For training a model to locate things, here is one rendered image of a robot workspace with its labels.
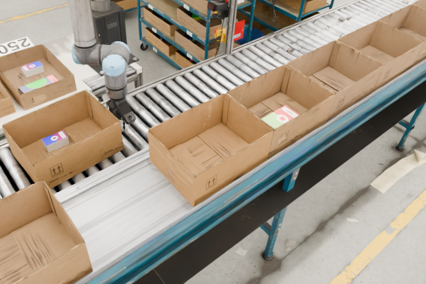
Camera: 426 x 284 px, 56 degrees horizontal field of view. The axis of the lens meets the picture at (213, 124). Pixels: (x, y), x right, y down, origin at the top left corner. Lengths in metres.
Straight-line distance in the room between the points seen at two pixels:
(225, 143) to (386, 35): 1.27
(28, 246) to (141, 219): 0.37
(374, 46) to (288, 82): 0.79
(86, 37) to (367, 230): 1.98
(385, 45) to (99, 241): 1.91
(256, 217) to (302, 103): 0.59
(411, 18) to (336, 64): 0.79
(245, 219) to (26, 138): 1.03
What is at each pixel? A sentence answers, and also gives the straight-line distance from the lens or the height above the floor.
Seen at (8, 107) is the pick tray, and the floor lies 0.79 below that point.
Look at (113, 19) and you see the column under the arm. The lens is 2.27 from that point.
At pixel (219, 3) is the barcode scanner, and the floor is 1.09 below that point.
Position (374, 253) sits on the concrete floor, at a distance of 2.65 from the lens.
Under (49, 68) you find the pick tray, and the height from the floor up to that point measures 0.76.
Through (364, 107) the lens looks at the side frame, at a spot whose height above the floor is 0.91.
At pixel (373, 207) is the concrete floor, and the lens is 2.86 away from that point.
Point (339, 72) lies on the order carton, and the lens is 2.28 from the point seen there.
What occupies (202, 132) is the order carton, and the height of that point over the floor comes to 0.89.
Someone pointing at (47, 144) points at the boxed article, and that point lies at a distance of 1.90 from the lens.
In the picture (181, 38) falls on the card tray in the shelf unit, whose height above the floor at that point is 0.40.
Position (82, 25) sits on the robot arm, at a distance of 1.72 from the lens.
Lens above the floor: 2.08
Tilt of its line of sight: 42 degrees down
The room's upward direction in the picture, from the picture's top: 5 degrees clockwise
